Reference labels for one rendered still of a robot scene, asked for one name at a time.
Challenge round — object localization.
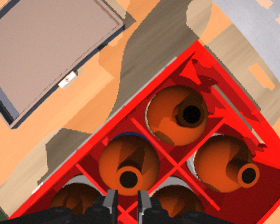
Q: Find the brown bottle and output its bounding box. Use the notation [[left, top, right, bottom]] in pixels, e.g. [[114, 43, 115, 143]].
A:
[[185, 133, 260, 193], [149, 175, 204, 218]]

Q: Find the red bottle crate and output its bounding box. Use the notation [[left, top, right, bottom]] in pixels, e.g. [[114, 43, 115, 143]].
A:
[[7, 41, 280, 224]]

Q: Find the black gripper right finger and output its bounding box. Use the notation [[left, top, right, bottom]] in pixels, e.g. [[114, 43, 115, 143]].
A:
[[137, 190, 235, 224]]

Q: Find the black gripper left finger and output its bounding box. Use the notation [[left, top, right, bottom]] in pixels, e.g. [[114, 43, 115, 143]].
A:
[[0, 189, 118, 224]]

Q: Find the grey rectangular tray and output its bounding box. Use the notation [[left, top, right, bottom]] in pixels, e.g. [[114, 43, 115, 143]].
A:
[[0, 0, 125, 130]]

